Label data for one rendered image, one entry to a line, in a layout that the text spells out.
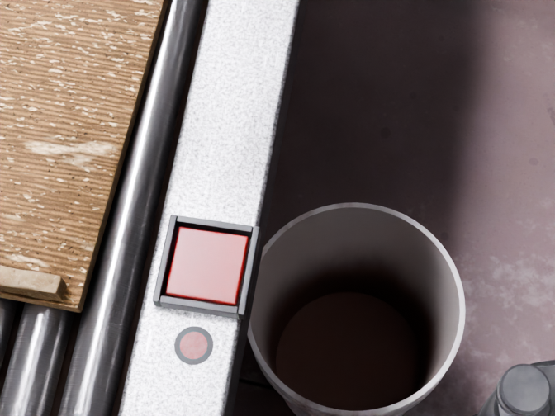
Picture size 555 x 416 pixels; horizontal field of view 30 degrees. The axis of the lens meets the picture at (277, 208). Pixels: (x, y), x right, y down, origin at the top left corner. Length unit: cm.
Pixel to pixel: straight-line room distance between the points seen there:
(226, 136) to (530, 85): 115
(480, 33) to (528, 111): 18
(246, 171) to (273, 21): 15
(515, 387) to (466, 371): 34
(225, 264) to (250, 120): 14
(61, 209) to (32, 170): 4
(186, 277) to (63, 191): 13
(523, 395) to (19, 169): 81
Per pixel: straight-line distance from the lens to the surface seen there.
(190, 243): 86
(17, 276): 84
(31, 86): 94
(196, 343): 85
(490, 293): 183
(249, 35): 95
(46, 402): 87
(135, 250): 88
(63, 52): 94
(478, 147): 192
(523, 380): 146
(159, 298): 85
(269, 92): 92
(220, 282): 84
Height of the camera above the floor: 174
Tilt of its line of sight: 69 degrees down
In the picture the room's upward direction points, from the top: 7 degrees counter-clockwise
